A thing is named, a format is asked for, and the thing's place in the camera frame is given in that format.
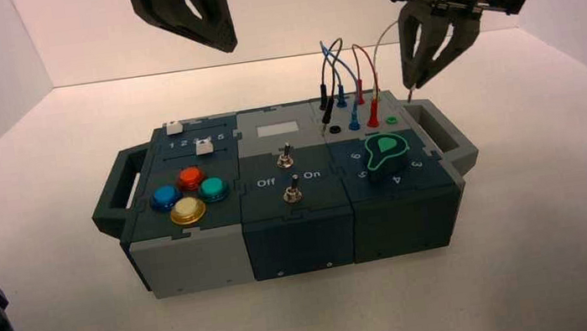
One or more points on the small white slider knob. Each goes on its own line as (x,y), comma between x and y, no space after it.
(174,127)
(204,148)

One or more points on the green-rimmed rotary knob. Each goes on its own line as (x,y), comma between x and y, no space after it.
(386,155)

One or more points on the red push button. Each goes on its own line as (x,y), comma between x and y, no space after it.
(190,178)

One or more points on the teal push button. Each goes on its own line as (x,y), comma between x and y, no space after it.
(213,189)

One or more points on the blue push button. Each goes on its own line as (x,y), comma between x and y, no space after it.
(165,198)

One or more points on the yellow push button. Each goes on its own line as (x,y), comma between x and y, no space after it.
(187,211)

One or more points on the dark blue grey task box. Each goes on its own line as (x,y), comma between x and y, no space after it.
(290,231)

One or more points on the metal toggle switch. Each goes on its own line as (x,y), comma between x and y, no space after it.
(293,191)
(285,157)

